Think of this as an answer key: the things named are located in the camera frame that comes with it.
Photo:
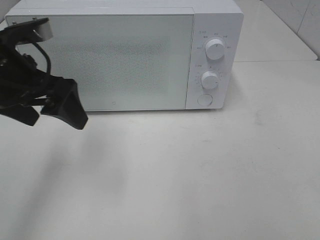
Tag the white timer knob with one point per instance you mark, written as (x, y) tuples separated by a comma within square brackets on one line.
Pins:
[(209, 80)]

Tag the white microwave door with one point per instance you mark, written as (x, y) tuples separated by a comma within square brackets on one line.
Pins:
[(122, 58)]

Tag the round white door button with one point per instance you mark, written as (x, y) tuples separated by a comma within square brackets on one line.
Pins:
[(205, 100)]

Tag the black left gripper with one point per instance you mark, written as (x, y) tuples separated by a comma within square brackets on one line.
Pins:
[(23, 86)]

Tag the upper white power knob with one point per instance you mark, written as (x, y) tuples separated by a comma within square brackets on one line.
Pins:
[(215, 48)]

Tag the white microwave oven body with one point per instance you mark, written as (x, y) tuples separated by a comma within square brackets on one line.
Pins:
[(221, 19)]

